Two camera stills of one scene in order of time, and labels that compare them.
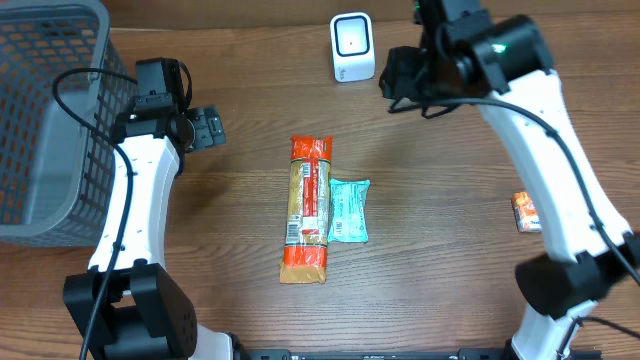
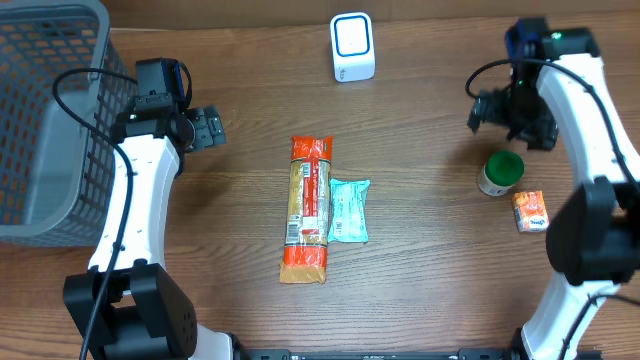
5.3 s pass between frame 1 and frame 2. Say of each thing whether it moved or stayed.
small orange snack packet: stayed
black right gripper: moved
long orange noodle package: stayed
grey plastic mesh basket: stayed
